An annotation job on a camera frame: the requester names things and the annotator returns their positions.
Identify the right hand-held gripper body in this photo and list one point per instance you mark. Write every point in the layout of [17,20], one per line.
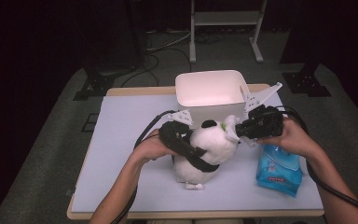
[265,123]

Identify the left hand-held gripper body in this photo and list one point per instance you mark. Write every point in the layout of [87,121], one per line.
[171,132]

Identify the white wet wipe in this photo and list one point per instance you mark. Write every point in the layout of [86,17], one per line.
[233,135]

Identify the panda plush toy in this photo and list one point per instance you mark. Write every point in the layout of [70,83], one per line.
[211,146]

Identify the white plastic storage bin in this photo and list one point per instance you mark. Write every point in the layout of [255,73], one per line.
[211,87]

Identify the blue wet wipes packet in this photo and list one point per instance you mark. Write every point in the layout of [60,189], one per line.
[278,174]

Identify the person's left hand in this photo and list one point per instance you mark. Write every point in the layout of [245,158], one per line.
[150,147]

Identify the person's right hand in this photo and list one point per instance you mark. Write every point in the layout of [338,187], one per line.
[292,140]

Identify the black stand base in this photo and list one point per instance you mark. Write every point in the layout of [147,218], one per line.
[304,84]
[94,84]

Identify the dark upright stand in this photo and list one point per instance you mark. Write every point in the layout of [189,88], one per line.
[138,31]

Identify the white metal stand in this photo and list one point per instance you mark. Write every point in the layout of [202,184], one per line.
[223,18]

